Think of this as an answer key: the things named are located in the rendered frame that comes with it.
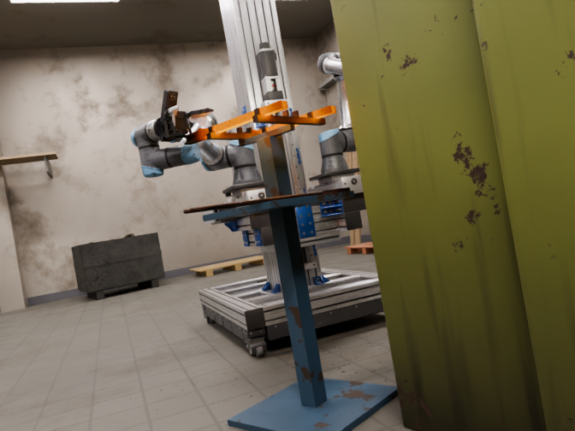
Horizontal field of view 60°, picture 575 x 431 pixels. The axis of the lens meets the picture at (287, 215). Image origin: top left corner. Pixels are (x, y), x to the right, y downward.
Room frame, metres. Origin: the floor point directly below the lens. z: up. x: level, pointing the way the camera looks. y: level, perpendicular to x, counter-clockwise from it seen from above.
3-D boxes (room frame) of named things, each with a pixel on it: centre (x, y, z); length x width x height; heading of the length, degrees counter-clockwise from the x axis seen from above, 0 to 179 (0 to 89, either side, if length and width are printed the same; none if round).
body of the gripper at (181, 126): (1.72, 0.34, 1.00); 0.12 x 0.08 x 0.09; 49
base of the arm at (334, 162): (2.71, -0.29, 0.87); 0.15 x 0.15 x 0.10
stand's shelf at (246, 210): (1.60, 0.02, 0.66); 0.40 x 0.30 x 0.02; 138
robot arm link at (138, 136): (1.83, 0.46, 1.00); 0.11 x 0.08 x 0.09; 49
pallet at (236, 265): (7.55, 0.96, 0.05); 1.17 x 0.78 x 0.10; 110
